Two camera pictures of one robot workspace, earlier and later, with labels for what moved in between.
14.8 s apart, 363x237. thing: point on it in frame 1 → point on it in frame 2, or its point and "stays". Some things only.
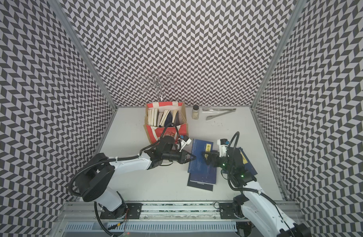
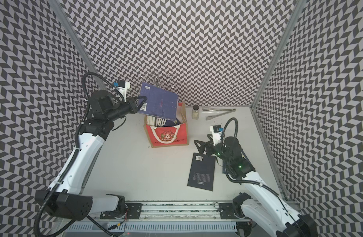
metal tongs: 228,110 stays
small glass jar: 195,112 stays
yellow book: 151,117 stays
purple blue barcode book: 203,177 → 160,102
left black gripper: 183,159 → 133,105
